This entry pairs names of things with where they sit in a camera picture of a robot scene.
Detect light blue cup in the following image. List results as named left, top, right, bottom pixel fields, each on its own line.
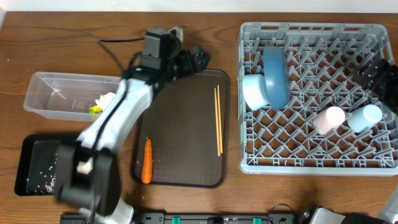
left=347, top=105, right=382, bottom=133

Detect light blue bowl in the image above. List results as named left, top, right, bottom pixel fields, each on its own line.
left=243, top=74, right=269, bottom=110

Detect pink cup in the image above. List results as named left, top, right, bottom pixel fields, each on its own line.
left=313, top=106, right=346, bottom=134

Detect blue plate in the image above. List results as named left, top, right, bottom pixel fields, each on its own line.
left=263, top=46, right=290, bottom=111

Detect white tissue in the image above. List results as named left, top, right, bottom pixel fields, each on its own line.
left=95, top=92, right=116, bottom=110

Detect green foil wrapper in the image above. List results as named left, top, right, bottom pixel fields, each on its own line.
left=89, top=105, right=103, bottom=114

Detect orange carrot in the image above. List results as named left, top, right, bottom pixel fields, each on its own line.
left=141, top=138, right=153, bottom=184

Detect white rice pile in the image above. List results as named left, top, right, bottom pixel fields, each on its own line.
left=26, top=152, right=94, bottom=195

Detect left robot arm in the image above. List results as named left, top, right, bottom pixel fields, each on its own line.
left=54, top=45, right=211, bottom=223

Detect grey dishwasher rack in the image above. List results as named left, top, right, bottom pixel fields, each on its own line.
left=237, top=22, right=397, bottom=176

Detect black waste tray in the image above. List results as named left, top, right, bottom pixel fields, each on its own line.
left=14, top=133, right=78, bottom=196

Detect dark brown serving tray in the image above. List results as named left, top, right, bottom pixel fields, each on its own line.
left=130, top=70, right=230, bottom=189

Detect clear plastic bin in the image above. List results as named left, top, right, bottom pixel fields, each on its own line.
left=24, top=72, right=120, bottom=122

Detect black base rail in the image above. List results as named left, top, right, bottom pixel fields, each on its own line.
left=60, top=212, right=373, bottom=224

